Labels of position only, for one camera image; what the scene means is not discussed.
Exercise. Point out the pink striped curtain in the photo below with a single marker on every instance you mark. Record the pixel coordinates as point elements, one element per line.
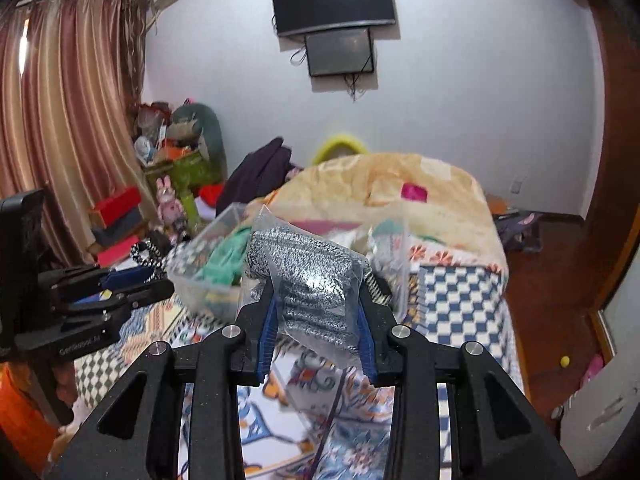
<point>71,83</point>

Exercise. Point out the pink rabbit toy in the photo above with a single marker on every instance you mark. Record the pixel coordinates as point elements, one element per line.
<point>169,208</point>

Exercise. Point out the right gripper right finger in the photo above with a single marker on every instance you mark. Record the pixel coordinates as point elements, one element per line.
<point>495,431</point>

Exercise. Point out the beige fleece blanket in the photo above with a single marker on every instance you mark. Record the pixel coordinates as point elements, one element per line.
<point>443,207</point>

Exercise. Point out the small wall monitor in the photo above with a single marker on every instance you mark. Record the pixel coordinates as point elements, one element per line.
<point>340,52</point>

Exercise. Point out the left hand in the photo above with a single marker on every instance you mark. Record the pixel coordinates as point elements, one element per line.
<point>66,388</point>

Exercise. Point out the dark purple garment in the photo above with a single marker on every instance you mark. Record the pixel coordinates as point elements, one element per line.
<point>259,173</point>

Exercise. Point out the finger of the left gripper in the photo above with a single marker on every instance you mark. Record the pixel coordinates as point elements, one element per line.
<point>100,279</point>
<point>80,302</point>

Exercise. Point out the green cardboard box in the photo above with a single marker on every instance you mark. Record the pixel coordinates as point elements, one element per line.
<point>186,173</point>

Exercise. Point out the green bottle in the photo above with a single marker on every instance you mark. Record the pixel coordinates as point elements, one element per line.
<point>193,218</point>

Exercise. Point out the silver scrubber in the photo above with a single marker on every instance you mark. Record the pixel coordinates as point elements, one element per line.
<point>315,283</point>

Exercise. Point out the patchwork patterned bedspread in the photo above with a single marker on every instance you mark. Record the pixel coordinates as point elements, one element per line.
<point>311,419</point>

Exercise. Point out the grey green plush toy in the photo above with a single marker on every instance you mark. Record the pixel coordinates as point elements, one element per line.
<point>195,125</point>

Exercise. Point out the large wall television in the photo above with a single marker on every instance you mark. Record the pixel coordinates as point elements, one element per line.
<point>297,17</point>

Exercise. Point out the brown wooden door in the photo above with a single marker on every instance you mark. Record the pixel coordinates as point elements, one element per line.
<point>615,199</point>

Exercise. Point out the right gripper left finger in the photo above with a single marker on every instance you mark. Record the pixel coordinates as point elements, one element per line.
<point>134,432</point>

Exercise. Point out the green knitted glove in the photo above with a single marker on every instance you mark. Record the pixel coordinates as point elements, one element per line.
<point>225,264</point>

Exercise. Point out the red box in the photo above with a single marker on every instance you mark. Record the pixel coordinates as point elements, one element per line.
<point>111,209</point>

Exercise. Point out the clear plastic storage box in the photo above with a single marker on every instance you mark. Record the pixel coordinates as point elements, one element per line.
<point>381,234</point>

